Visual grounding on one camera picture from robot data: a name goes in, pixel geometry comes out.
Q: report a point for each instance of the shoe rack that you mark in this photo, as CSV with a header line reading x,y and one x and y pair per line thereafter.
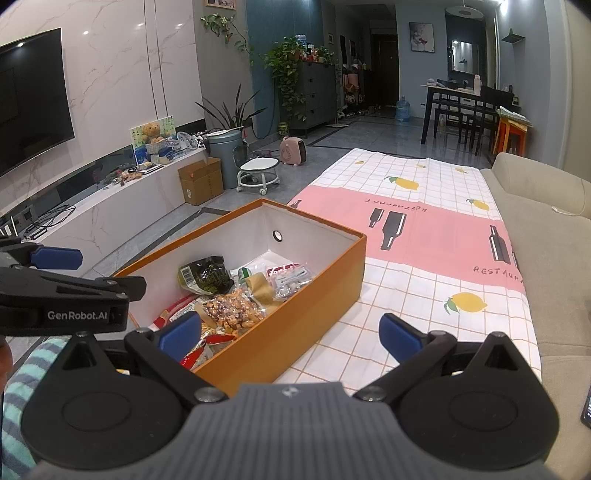
x,y
353,90

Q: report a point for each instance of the blue water jug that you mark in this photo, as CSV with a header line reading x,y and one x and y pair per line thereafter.
x,y
404,110

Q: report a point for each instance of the dark dining table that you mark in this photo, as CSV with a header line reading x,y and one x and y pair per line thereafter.
x,y
448,90

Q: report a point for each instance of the teddy bear picture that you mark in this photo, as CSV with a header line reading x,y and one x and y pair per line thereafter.
x,y
150,131

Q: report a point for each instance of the grey drawer cabinet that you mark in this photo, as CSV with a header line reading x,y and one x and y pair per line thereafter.
x,y
316,97

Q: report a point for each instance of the long-leaf potted plant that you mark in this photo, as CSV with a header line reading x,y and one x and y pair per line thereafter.
x,y
231,115

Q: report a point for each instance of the black television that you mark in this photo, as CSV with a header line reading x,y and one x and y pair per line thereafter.
x,y
27,101

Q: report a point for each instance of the orange stool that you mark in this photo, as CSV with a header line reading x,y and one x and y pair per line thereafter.
x,y
508,134

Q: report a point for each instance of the grey trash bin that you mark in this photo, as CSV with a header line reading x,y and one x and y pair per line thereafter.
x,y
226,157

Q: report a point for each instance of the hanging vine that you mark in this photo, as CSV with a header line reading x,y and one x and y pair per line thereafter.
x,y
217,23

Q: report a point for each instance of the orange cardboard storage box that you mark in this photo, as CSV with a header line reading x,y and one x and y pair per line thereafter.
x,y
314,295

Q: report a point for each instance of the white rolling stool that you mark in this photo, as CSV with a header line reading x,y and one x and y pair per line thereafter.
x,y
258,166

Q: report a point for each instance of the wall picture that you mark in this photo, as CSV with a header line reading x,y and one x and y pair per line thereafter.
x,y
421,37

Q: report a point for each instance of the white marble television console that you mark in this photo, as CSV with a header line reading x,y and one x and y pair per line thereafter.
x,y
115,207

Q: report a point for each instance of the pile of small trinkets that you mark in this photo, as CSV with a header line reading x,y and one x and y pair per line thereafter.
x,y
127,176

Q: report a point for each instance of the clear mixed nut packet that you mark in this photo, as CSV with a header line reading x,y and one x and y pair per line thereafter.
x,y
231,309

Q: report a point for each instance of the person's striped left leg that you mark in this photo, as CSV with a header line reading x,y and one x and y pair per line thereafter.
x,y
27,397

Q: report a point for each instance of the round pendant lamp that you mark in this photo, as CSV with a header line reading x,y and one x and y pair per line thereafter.
x,y
464,11

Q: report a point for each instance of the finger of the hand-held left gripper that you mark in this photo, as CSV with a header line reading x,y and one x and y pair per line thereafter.
x,y
55,257
111,288

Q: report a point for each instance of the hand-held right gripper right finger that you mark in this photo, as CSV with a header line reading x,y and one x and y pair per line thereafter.
x,y
399,334

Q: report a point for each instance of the dark wall shelf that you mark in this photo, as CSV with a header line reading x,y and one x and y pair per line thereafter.
x,y
512,37

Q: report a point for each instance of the row of small ornaments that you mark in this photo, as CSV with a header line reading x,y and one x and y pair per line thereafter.
x,y
316,53

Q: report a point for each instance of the stack of papers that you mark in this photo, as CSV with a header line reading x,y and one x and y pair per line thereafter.
x,y
515,115

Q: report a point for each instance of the black snack packet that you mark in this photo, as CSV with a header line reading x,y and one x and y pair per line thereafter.
x,y
207,277

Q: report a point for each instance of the dark dining chair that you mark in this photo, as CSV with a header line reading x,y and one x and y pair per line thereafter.
x,y
494,99

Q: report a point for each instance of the blue white storage basket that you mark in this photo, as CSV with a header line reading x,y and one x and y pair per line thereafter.
x,y
164,151

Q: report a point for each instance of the brown cardboard box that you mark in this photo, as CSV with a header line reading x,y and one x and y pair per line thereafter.
x,y
201,182

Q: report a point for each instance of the pink heater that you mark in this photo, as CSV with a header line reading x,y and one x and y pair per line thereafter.
x,y
293,150

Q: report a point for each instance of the green sausage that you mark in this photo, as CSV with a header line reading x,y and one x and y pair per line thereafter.
x,y
244,273

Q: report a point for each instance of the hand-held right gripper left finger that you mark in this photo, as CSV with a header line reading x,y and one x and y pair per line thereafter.
x,y
180,332

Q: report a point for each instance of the clear white-ball snack packet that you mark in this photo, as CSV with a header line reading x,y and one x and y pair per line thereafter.
x,y
288,277

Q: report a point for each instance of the leafy climbing potted plant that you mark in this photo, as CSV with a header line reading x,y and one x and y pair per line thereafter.
x,y
286,60

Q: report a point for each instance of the smartphone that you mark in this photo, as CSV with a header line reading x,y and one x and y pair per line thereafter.
x,y
586,408

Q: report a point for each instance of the beige sofa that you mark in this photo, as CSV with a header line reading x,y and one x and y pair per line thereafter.
x,y
554,258

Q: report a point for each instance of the small yellow pot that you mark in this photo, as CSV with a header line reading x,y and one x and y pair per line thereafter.
x,y
283,128

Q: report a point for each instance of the dark door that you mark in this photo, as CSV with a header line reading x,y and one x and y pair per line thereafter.
x,y
385,69

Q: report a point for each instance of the pink bottle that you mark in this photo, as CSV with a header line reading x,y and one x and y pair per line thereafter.
x,y
477,82

